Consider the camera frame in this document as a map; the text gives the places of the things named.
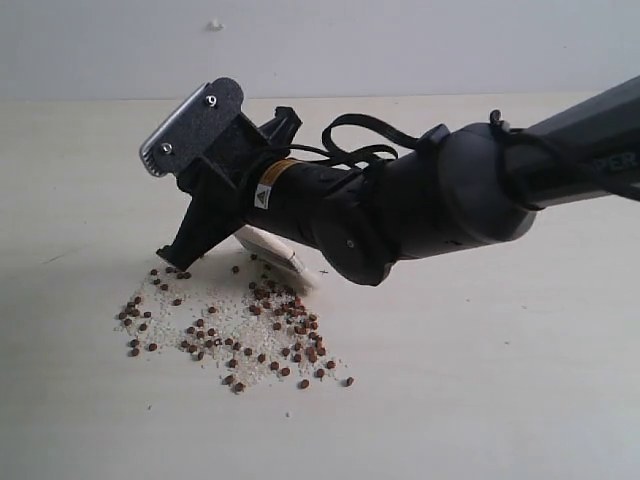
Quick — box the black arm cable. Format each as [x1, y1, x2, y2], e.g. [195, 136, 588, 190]
[239, 113, 426, 201]

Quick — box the pile of pellets and grains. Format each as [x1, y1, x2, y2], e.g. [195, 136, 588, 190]
[114, 252, 355, 395]

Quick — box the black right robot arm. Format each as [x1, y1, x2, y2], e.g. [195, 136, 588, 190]
[139, 78, 639, 286]

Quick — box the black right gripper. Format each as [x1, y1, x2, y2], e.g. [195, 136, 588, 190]
[157, 107, 395, 286]

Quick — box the wooden paint brush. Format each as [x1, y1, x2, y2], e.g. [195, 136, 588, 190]
[234, 225, 317, 291]

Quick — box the white blob on wall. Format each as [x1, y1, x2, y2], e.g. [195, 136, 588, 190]
[206, 19, 225, 32]

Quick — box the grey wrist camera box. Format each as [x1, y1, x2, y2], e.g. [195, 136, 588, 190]
[139, 77, 244, 178]

